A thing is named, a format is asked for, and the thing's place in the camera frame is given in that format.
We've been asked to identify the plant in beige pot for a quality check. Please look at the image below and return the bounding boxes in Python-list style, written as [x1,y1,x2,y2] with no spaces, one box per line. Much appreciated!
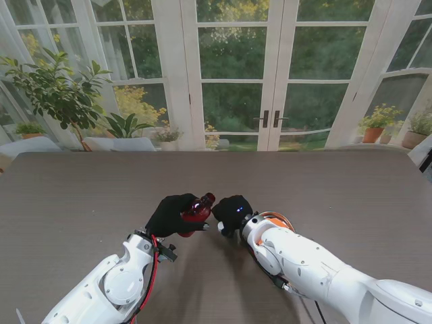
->
[401,111,432,150]

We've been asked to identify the dark right door handle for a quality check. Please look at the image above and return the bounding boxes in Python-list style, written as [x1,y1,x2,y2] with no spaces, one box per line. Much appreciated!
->
[273,109,290,128]

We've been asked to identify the flowering plant in white pot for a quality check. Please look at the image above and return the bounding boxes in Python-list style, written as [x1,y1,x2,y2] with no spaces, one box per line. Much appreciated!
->
[154,127,184,151]

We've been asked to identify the small plant in terracotta pot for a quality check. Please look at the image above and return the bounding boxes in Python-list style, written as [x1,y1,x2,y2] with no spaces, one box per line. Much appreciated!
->
[13,121,47,140]

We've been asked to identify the yellow flowers in terracotta pot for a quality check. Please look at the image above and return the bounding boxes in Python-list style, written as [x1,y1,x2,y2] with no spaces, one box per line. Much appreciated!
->
[357,103,403,144]

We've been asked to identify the dark door handle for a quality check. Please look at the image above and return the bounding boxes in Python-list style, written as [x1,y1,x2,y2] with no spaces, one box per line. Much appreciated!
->
[273,109,290,128]
[253,109,269,128]

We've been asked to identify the red cable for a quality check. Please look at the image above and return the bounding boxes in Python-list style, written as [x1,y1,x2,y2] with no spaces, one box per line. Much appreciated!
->
[130,235,159,321]

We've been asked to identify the orange oval tray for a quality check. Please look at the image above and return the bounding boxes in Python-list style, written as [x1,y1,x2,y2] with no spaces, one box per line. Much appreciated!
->
[255,217,290,246]

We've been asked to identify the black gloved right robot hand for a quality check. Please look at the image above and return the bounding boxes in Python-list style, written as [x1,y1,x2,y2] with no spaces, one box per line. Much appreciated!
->
[211,194,254,238]

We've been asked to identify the red transparent sample bottle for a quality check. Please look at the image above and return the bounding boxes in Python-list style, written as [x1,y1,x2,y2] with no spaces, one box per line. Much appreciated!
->
[177,192,216,238]

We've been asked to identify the broad leaf green plant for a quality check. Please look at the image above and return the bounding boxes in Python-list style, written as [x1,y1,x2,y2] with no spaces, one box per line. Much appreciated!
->
[103,113,155,139]

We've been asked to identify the white planter box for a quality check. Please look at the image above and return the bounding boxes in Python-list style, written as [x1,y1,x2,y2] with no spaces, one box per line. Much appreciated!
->
[83,136,157,152]

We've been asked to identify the tall leafy green plant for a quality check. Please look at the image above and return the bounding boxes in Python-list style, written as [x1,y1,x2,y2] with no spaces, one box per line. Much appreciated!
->
[0,47,114,152]

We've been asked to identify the dark left door handle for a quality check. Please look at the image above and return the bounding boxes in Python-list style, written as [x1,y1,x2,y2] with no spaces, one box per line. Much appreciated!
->
[253,109,269,128]

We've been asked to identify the steel kidney tray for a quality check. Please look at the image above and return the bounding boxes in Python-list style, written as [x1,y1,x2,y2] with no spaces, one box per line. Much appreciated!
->
[256,211,296,234]

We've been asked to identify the white chair with dark frame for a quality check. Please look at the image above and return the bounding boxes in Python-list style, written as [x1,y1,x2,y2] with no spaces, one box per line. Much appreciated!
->
[407,134,432,173]

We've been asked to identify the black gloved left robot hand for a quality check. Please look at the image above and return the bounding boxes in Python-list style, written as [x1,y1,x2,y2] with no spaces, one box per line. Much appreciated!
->
[144,193,210,239]

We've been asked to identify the black cable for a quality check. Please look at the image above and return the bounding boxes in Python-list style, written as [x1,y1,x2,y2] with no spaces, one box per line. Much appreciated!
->
[248,248,327,324]

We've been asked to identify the pale grey sofa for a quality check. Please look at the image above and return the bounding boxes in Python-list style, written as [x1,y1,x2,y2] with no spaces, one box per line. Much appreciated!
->
[0,136,63,171]

